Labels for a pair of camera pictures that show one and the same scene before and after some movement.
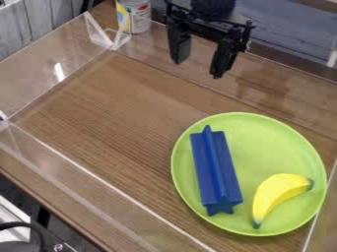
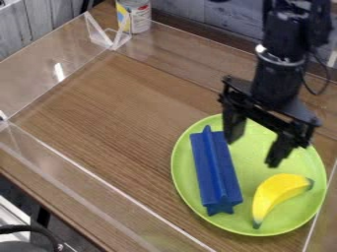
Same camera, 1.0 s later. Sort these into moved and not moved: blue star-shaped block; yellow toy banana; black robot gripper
Moved: black robot gripper
Not moved: yellow toy banana; blue star-shaped block
